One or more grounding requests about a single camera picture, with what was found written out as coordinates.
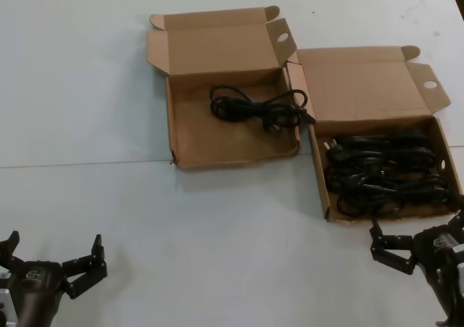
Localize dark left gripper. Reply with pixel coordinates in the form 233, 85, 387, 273
0, 231, 109, 327

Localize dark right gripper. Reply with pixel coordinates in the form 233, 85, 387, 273
368, 209, 464, 327

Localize open cardboard box intact corners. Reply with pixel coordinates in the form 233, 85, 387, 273
286, 45, 464, 223

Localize cardboard box with torn corner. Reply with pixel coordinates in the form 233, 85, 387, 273
146, 4, 302, 172

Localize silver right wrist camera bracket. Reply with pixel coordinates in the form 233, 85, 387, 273
452, 245, 464, 283

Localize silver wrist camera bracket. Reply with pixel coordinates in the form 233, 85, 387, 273
452, 245, 464, 283
0, 287, 17, 327

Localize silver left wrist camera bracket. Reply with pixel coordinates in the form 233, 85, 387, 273
0, 287, 17, 327

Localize black power cable grey-pronged plug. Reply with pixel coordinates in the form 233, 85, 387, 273
323, 133, 438, 163

